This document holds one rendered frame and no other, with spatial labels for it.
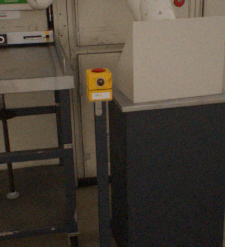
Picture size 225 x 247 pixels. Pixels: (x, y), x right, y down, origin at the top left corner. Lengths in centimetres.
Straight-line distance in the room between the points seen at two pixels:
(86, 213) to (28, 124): 58
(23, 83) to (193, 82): 65
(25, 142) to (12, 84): 85
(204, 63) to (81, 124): 99
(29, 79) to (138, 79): 42
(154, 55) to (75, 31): 81
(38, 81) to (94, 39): 73
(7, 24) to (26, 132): 59
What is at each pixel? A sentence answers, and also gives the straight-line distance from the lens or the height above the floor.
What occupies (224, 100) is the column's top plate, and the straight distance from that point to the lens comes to 173.
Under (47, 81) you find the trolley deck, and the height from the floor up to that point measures 83.
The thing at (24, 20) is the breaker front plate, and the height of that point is 98.
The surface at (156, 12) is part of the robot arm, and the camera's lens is 180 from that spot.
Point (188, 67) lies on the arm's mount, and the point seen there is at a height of 87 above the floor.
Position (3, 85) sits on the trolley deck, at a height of 82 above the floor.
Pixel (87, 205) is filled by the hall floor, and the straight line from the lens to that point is 244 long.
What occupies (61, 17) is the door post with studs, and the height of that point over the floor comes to 99.
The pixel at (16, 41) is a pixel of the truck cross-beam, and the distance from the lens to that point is 239.
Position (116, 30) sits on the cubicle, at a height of 91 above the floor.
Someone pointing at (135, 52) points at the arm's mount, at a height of 94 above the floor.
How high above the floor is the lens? 124
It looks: 20 degrees down
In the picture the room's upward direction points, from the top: 2 degrees counter-clockwise
